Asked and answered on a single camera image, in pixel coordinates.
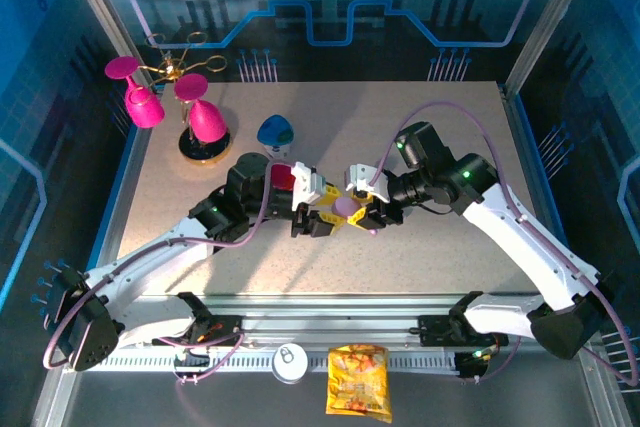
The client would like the lavender earbud charging case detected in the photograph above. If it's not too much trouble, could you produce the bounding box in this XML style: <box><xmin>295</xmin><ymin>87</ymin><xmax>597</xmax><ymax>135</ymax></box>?
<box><xmin>334</xmin><ymin>197</ymin><xmax>362</xmax><ymax>218</ymax></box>

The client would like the white cup with magenta lid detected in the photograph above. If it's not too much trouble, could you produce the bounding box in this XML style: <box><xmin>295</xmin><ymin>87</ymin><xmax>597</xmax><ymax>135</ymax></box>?
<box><xmin>270</xmin><ymin>161</ymin><xmax>300</xmax><ymax>193</ymax></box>

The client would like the white cup with blue lid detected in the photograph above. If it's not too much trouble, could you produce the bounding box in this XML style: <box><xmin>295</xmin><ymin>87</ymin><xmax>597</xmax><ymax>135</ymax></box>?
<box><xmin>256</xmin><ymin>114</ymin><xmax>297</xmax><ymax>161</ymax></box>

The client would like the magenta plastic wine glass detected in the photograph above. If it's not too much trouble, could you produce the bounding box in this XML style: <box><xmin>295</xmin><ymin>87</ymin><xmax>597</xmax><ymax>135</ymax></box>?
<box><xmin>173</xmin><ymin>72</ymin><xmax>229</xmax><ymax>145</ymax></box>
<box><xmin>103</xmin><ymin>55</ymin><xmax>166</xmax><ymax>130</ymax></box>

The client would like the white drink can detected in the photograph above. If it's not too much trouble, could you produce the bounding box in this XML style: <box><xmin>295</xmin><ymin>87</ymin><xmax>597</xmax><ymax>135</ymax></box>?
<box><xmin>271</xmin><ymin>342</ymin><xmax>309</xmax><ymax>385</ymax></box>

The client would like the yellow snack bag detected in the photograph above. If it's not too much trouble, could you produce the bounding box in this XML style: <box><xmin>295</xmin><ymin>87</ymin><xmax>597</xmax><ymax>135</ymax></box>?
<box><xmin>325</xmin><ymin>342</ymin><xmax>394</xmax><ymax>425</ymax></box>

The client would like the aluminium front rail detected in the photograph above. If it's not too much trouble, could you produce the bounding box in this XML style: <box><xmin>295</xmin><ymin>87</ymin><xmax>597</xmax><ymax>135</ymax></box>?
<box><xmin>97</xmin><ymin>291</ymin><xmax>509</xmax><ymax>373</ymax></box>

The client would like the aluminium table side rail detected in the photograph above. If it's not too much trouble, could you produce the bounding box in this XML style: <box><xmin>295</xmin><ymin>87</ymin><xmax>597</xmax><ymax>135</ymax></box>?
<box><xmin>498</xmin><ymin>81</ymin><xmax>571</xmax><ymax>248</ymax></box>

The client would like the aluminium frame post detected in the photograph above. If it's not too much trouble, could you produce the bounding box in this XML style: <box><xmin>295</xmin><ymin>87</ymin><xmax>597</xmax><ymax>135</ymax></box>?
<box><xmin>502</xmin><ymin>0</ymin><xmax>604</xmax><ymax>96</ymax></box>
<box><xmin>54</xmin><ymin>0</ymin><xmax>156</xmax><ymax>91</ymax></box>

